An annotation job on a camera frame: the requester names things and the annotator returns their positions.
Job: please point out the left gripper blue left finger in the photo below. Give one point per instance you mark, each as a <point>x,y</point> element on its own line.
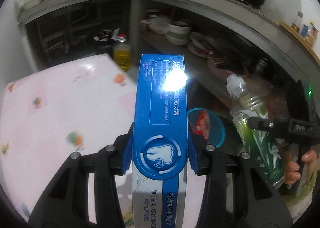
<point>64,202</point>

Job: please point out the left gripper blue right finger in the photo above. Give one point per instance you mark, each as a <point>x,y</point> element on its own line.
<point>237,193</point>

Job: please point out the green plastic drink bottle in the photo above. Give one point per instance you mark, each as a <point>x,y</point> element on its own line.
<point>249,114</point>

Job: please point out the blue plastic trash basket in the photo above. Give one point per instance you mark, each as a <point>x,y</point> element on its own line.
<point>217,131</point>

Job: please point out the blue toothpaste box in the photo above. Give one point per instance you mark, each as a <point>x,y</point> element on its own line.
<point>160,142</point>

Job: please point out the red cartoon snack packet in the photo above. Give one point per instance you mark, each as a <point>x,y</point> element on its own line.
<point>203,125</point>

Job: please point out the person's right hand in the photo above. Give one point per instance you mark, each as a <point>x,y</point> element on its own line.
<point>291,169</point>

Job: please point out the wooden cutting board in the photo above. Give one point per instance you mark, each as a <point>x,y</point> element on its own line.
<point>294,35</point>

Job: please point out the pink patterned tablecloth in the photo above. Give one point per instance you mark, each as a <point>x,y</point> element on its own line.
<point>79,106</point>

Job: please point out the pink plastic basin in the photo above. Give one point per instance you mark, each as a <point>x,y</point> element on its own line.
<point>222,71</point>

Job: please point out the stack of plates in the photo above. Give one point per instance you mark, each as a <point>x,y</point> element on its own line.
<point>199,45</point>

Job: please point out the cooking oil bottle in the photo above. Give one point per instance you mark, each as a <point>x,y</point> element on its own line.
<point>122,53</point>

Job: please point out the stack of white bowls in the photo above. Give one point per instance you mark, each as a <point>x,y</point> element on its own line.
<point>178,33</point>

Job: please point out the dark clay jar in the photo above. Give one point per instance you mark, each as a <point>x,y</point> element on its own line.
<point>104,42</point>

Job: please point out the white plastic bag on shelf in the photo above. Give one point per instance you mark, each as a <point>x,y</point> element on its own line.
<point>157,24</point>

